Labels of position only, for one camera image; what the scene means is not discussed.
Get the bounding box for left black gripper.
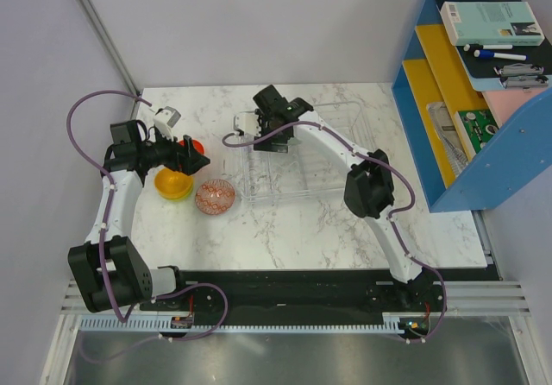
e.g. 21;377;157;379
137;127;209;176

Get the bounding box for red patterned glass bowl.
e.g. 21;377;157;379
195;179;236;216

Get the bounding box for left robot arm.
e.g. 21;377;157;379
68;120;210;312

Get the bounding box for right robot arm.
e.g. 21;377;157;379
249;85;436;311

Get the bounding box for clear plastic dish rack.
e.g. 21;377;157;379
233;101;375;204

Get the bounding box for red plastic bowl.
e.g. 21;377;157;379
179;139;205;155

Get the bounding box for yellow plastic bowl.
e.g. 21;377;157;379
154;168;194;192

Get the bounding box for green plastic bowl underneath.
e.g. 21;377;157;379
158;186;193;202

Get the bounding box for clear bag with spiral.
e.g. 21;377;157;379
426;102;468;177

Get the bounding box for blue wooden shelf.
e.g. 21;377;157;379
392;0;551;212

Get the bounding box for green circuit board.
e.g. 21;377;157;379
454;109;499;161

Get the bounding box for white marker black cap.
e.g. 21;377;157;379
463;44;513;52

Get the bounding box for white marker blue cap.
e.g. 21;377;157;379
474;50;527;61

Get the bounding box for light green book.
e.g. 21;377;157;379
440;2;545;47

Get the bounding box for black clipboard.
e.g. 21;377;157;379
435;0;551;79

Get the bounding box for lower grey binder clip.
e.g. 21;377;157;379
499;74;549;90

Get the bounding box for grey binder clip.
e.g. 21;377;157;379
494;63;544;77
499;74;549;90

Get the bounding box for upper grey binder clip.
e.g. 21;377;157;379
494;63;544;77

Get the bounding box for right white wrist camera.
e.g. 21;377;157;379
233;111;261;137

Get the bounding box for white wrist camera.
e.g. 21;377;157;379
154;106;181;141
233;111;261;137

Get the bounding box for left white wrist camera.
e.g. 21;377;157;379
154;106;181;141

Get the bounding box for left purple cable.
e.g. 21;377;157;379
68;91;229;363

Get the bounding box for purple cable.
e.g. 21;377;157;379
223;121;448;344
68;91;229;363

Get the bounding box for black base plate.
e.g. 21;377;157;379
140;269;445;325

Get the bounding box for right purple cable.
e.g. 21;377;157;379
223;121;448;344

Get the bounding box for white slotted cable duct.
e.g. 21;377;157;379
79;314;404;334

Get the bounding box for aluminium frame rail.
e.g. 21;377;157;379
60;279;532;315

